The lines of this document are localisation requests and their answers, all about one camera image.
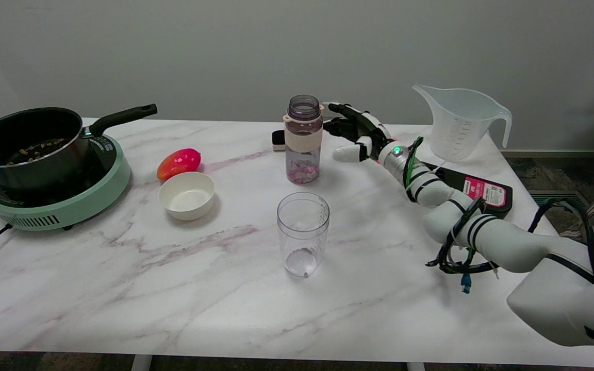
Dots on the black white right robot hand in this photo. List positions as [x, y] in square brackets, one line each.
[366, 131]

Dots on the clear bottle with beige band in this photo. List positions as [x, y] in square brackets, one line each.
[302, 139]

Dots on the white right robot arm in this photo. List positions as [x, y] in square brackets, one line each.
[508, 242]

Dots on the small black white block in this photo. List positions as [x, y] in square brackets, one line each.
[278, 140]

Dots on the translucent plastic measuring jug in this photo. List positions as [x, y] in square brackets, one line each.
[457, 123]

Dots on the clear plastic cup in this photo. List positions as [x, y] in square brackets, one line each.
[302, 232]

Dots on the black device with pink label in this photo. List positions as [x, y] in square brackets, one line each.
[482, 191]

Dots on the red orange toy mango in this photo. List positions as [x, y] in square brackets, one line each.
[178, 162]

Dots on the white bowl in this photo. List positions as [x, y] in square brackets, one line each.
[186, 198]

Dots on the floor vent grille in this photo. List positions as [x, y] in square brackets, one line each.
[560, 198]

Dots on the white table leg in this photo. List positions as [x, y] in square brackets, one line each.
[415, 367]
[141, 363]

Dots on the mint green induction cooker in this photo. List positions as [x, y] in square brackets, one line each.
[85, 206]

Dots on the brown food bits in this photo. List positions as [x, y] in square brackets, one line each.
[34, 150]

